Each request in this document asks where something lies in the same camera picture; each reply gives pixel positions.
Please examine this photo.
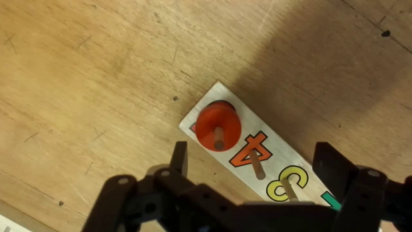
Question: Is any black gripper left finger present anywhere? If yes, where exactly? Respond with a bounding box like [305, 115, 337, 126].
[169, 140, 187, 175]

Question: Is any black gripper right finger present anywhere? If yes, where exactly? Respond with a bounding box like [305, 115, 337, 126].
[312, 142, 357, 204]

